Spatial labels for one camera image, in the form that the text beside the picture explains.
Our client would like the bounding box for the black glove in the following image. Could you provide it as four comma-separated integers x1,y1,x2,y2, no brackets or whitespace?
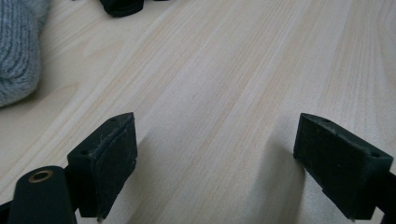
98,0,146,18

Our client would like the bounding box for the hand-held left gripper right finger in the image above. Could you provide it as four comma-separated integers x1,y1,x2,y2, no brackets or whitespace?
292,112,394,221

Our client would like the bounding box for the grey knitted glove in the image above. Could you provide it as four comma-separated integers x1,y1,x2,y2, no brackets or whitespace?
0,0,50,108

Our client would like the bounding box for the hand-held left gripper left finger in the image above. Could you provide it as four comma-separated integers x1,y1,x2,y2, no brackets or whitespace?
66,111,138,223

